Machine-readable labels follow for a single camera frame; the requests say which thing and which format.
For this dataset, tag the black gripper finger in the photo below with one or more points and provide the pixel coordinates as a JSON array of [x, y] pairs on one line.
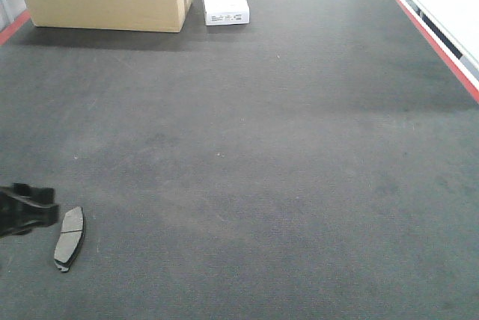
[[24, 208]]

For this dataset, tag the grey brake pad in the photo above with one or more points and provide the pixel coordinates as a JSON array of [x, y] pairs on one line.
[[70, 239]]

